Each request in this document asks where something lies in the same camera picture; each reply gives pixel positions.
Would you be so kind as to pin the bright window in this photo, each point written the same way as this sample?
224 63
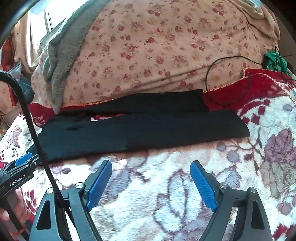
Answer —
40 20

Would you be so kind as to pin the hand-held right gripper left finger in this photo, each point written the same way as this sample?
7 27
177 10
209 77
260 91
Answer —
99 185

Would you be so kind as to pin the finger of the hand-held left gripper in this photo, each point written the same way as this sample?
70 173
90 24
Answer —
23 158

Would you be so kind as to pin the grey fleece blanket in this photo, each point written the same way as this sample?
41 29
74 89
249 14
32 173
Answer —
62 58

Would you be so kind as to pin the red and white floral blanket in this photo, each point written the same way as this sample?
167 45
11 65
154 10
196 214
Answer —
161 197

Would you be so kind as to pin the green cloth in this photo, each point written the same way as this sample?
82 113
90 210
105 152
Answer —
275 60

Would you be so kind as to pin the beige cloth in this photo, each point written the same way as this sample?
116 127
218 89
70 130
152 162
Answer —
266 18

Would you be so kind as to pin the person's left hand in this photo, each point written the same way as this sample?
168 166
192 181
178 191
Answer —
22 210

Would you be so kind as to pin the pink floral quilt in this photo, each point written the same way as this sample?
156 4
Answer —
150 46

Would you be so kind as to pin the black pants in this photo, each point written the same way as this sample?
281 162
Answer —
138 136

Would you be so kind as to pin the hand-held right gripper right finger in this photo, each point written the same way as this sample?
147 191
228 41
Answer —
203 185

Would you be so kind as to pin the beige curtain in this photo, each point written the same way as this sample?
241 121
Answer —
23 41

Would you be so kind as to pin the clear plastic bag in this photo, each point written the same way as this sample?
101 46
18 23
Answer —
16 71

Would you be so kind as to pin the teal bag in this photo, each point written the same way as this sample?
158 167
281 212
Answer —
26 89

